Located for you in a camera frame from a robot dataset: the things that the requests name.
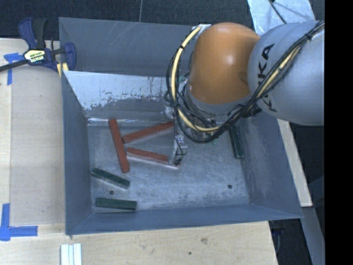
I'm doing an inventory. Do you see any dark green flat block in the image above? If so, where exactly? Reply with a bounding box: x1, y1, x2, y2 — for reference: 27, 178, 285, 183
90, 167, 131, 190
95, 197, 138, 211
228, 124, 245, 159

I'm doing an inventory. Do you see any grey metal bin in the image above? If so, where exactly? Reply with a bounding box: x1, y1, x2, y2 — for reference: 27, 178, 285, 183
58, 17, 304, 236

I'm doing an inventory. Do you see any red-brown flat block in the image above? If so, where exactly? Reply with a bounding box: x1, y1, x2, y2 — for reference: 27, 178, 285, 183
121, 121, 175, 144
108, 118, 131, 174
126, 147, 179, 170

